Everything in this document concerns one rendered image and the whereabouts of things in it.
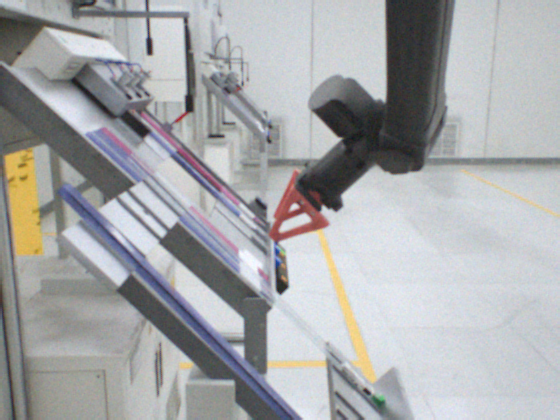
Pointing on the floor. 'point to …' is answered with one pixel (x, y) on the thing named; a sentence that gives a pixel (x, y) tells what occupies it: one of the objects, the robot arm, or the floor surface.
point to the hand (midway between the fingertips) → (278, 224)
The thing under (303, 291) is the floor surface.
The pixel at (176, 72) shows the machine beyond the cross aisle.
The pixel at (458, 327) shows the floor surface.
